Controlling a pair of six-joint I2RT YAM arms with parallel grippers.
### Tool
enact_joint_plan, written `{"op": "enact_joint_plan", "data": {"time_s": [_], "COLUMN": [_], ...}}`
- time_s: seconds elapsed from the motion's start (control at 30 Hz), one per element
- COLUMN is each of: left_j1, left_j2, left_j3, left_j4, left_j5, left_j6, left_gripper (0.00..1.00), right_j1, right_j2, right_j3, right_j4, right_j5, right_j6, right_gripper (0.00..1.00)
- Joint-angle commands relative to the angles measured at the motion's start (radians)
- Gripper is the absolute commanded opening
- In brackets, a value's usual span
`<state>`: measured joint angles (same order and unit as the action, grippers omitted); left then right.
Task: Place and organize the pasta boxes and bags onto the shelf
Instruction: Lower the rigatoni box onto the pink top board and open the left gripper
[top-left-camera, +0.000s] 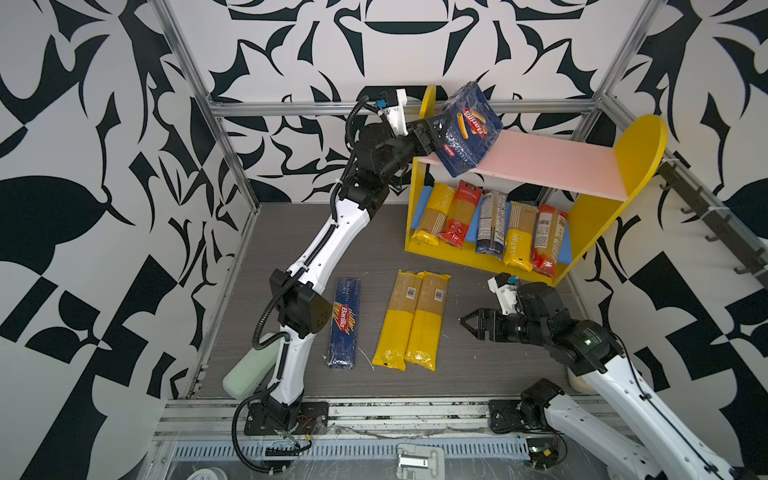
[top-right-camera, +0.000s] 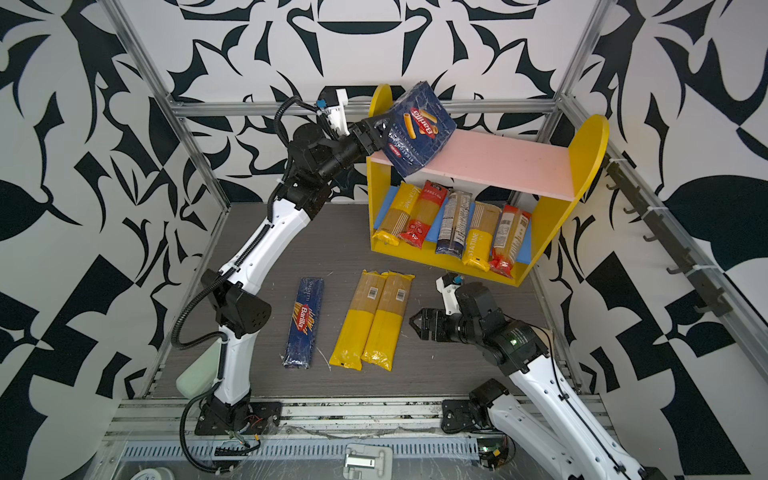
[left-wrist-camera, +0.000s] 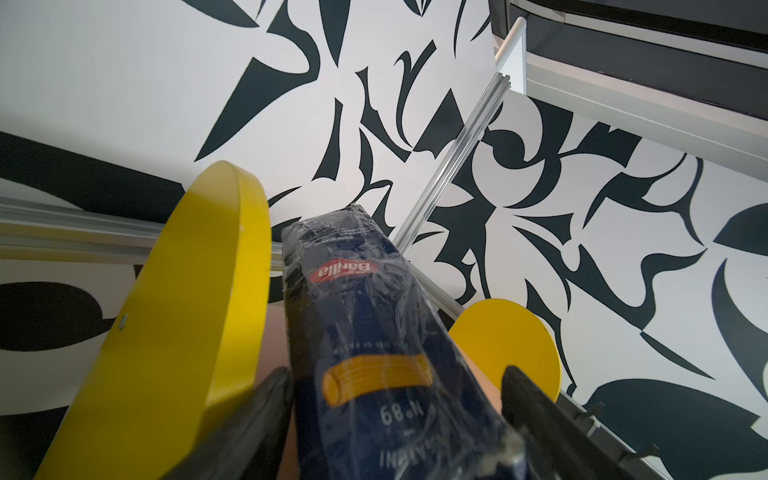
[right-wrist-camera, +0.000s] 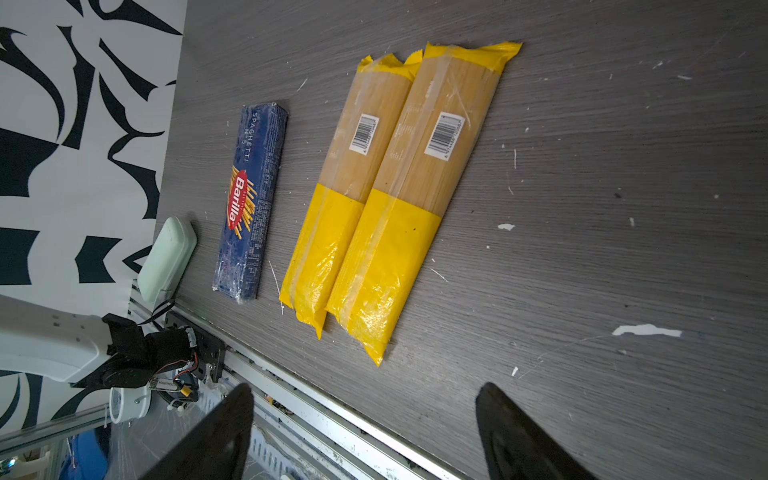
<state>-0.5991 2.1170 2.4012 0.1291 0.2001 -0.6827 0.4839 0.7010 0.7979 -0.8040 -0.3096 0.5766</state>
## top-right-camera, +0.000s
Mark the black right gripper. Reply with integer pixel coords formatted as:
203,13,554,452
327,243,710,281
410,305,487,346

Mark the yellow spaghetti bag back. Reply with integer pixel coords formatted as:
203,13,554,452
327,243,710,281
362,272,415,371

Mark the yellow spaghetti bag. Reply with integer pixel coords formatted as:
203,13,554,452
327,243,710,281
462,202,502,272
362,272,415,371
329,271,388,371
372,183,421,246

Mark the yellow spaghetti bag front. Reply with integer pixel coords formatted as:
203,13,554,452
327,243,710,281
462,202,502,272

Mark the small red spaghetti bag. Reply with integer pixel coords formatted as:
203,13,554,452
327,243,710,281
490,205,531,278

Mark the blue Barilla pasta box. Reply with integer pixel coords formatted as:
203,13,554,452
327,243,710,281
383,81,457,178

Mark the clear white label spaghetti bag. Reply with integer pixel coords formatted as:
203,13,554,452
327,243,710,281
436,191,472,259

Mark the long red spaghetti bag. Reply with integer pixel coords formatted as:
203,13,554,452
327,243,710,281
399,181,449,249

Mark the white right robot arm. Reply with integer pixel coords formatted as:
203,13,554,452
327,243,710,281
409,273,664,479

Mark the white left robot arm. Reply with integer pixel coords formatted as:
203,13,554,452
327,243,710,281
171,114,394,435

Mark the yellow pink blue shelf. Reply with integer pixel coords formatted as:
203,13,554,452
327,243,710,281
370,115,610,287

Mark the green pad left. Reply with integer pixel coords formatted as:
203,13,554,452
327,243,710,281
176,341,221,399

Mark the white clock left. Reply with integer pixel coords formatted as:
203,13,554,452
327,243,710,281
130,467,175,480

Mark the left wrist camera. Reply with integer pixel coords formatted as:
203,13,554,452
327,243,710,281
316,86,349,137

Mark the white cable duct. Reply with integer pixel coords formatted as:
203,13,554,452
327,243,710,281
122,437,479,461

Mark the white latch bracket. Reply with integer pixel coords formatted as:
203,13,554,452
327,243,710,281
342,444,394,480

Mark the aluminium cage frame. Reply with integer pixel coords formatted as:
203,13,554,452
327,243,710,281
98,0,768,379

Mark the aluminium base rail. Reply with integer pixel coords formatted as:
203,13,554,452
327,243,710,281
106,397,444,437

